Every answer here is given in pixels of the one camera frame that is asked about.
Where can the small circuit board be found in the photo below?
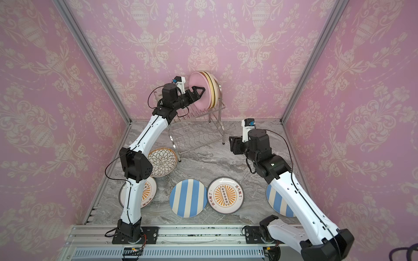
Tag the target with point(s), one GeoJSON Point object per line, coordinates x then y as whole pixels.
{"type": "Point", "coordinates": [132, 254]}

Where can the left aluminium corner post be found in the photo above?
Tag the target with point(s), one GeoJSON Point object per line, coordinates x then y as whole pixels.
{"type": "Point", "coordinates": [82, 40]}

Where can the blue striped plate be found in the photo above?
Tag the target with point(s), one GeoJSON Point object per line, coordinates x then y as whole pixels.
{"type": "Point", "coordinates": [188, 198]}
{"type": "Point", "coordinates": [277, 202]}

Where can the brown rim petal pattern plate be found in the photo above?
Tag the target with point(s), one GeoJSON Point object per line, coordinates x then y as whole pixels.
{"type": "Point", "coordinates": [164, 161]}

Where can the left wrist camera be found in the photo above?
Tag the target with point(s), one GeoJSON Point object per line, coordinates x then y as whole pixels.
{"type": "Point", "coordinates": [180, 82]}

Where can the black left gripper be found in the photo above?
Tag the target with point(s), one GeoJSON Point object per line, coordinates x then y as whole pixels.
{"type": "Point", "coordinates": [194, 97]}

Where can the right aluminium corner post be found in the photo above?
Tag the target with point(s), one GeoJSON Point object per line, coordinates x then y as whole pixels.
{"type": "Point", "coordinates": [324, 36]}

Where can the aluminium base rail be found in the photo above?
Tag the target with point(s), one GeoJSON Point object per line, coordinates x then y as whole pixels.
{"type": "Point", "coordinates": [236, 242]}

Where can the orange sunburst plate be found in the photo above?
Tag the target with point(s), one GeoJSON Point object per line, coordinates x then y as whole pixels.
{"type": "Point", "coordinates": [225, 195]}
{"type": "Point", "coordinates": [149, 193]}

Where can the yellow bear plate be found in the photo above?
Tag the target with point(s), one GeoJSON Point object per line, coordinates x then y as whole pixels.
{"type": "Point", "coordinates": [212, 88]}

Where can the cream beige plate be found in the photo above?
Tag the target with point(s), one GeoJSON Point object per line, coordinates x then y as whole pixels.
{"type": "Point", "coordinates": [217, 90]}

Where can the pink bear plate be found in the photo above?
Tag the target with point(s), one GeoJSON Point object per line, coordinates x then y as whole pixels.
{"type": "Point", "coordinates": [197, 79]}

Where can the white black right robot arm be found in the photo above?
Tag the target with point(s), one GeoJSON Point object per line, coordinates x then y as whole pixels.
{"type": "Point", "coordinates": [320, 239]}

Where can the aluminium corner post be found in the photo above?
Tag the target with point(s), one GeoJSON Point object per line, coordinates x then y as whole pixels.
{"type": "Point", "coordinates": [82, 40]}
{"type": "Point", "coordinates": [324, 36]}

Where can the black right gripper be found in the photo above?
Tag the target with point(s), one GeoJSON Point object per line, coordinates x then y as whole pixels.
{"type": "Point", "coordinates": [237, 145]}

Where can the stainless steel dish rack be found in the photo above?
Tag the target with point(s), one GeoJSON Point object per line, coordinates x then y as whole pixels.
{"type": "Point", "coordinates": [191, 128]}

